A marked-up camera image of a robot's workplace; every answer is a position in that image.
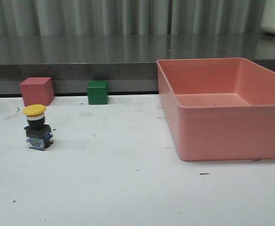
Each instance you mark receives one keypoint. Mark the yellow mushroom push button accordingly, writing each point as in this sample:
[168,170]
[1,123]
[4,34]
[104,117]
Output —
[38,134]

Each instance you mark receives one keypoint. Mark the green cube right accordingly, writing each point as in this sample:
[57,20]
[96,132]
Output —
[97,93]

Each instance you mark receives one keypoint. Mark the grey stone counter ledge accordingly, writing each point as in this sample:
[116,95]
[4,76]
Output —
[126,62]

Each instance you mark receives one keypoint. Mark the pink plastic bin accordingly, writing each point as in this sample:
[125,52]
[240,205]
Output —
[219,108]

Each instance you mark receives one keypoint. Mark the pink cube by ledge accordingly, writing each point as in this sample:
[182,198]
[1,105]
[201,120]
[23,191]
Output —
[37,90]

